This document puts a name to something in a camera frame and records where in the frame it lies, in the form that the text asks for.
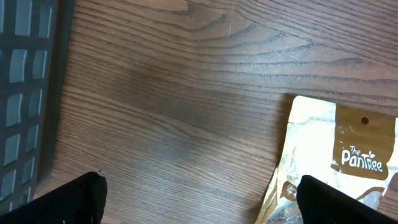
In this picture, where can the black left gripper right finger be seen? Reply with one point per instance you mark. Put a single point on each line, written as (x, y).
(321, 204)

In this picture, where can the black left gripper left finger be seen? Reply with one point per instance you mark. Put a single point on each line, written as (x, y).
(80, 201)

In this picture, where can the grey plastic mesh basket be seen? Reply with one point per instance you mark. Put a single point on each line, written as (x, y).
(34, 46)

